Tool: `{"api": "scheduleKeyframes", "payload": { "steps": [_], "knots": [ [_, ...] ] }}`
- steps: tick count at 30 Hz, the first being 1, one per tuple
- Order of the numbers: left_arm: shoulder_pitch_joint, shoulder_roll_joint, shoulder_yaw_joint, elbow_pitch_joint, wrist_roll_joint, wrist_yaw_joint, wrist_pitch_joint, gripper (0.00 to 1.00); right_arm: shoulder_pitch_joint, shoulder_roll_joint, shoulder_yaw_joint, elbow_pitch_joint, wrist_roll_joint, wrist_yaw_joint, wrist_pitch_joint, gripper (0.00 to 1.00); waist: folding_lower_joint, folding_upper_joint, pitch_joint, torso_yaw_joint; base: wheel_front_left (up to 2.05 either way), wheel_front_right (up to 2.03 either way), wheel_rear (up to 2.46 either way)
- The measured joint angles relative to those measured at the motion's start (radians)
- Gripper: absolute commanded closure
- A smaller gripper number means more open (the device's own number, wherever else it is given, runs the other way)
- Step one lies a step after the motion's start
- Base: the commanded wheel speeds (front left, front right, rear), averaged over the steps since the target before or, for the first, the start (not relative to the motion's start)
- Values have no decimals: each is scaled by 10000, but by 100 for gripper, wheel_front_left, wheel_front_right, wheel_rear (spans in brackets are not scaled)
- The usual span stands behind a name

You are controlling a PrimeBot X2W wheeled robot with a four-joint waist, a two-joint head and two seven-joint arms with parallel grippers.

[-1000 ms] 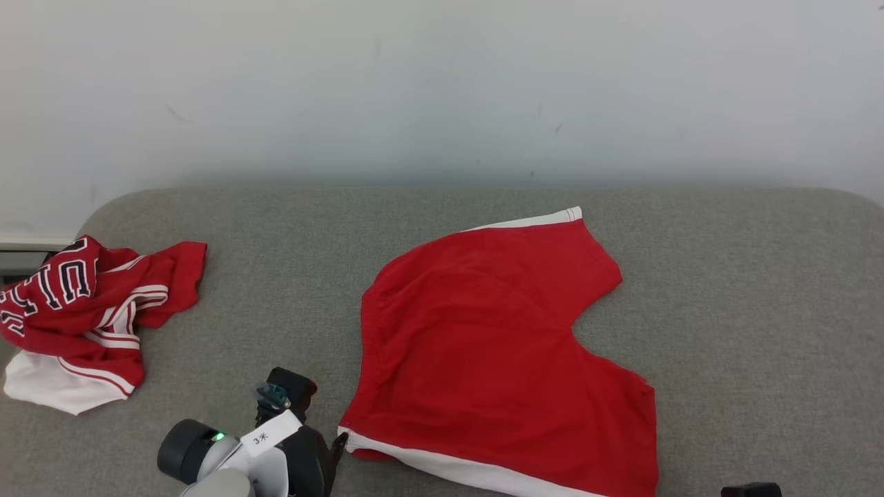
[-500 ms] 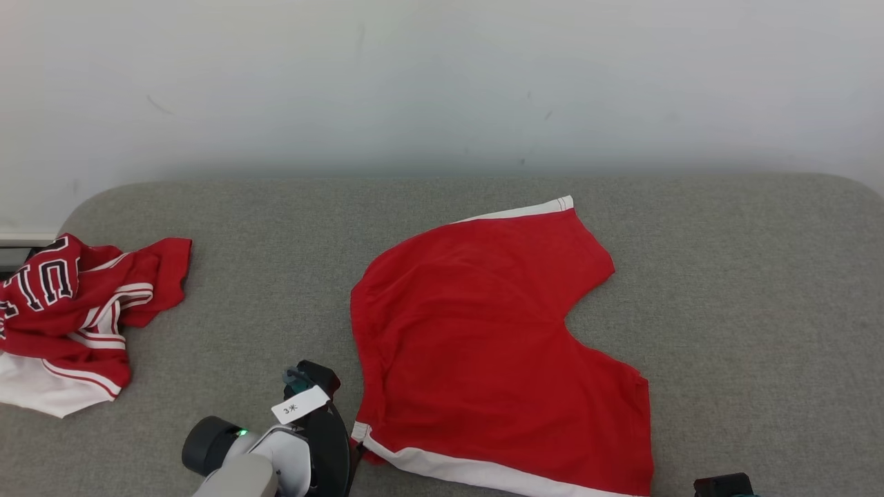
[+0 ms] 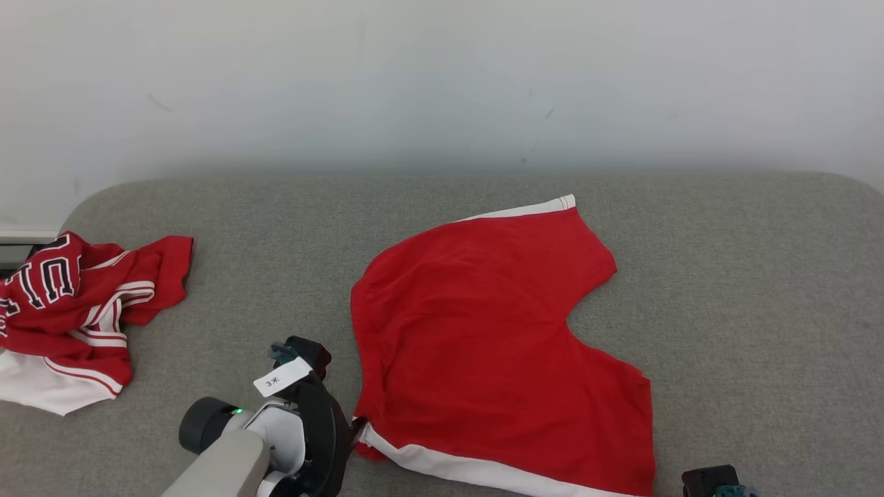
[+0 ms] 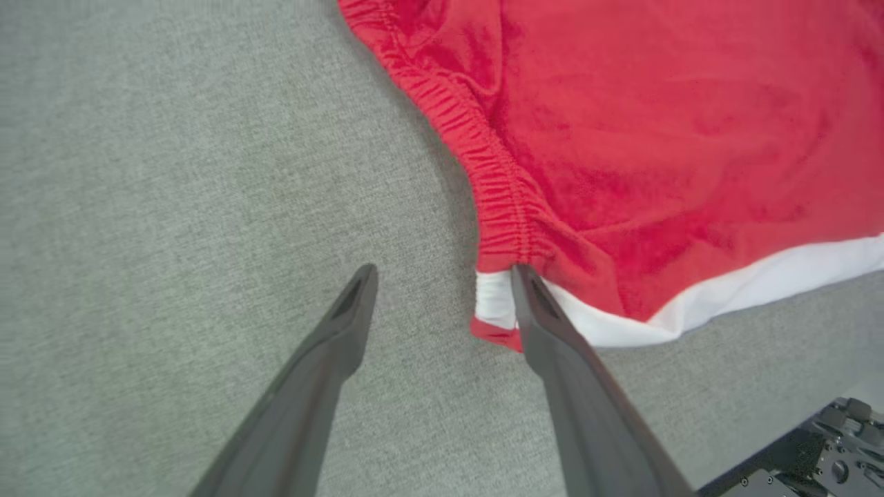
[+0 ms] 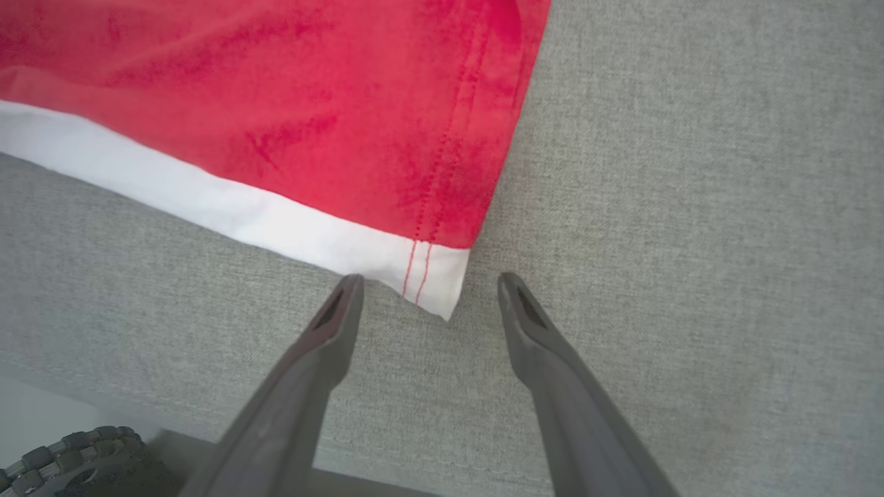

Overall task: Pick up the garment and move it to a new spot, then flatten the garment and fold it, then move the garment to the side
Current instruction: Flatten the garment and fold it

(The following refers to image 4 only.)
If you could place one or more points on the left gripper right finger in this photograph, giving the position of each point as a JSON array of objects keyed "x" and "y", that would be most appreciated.
[{"x": 587, "y": 414}]

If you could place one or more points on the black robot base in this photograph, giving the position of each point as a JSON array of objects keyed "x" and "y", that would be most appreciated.
[{"x": 829, "y": 462}]

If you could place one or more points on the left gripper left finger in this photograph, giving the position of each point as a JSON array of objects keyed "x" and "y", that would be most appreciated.
[{"x": 304, "y": 400}]

